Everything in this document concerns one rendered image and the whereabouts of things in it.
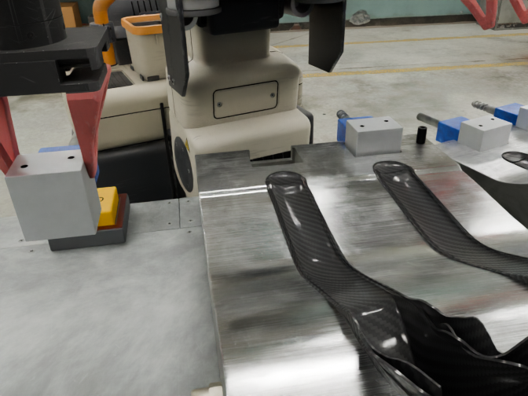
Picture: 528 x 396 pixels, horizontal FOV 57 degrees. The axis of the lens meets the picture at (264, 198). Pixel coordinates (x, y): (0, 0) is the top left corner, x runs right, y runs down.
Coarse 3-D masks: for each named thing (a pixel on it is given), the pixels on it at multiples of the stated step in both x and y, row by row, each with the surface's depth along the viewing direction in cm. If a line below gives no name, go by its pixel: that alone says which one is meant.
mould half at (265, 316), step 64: (256, 192) 45; (320, 192) 45; (384, 192) 44; (448, 192) 44; (256, 256) 37; (384, 256) 36; (256, 320) 25; (320, 320) 24; (512, 320) 23; (256, 384) 20; (320, 384) 20; (384, 384) 20
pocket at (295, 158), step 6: (294, 150) 53; (294, 156) 54; (252, 162) 53; (258, 162) 53; (264, 162) 53; (270, 162) 53; (276, 162) 53; (282, 162) 54; (288, 162) 54; (294, 162) 54; (300, 162) 51
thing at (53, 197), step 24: (72, 144) 42; (24, 168) 33; (48, 168) 33; (72, 168) 33; (24, 192) 33; (48, 192) 33; (72, 192) 34; (96, 192) 37; (24, 216) 34; (48, 216) 34; (72, 216) 35; (96, 216) 36
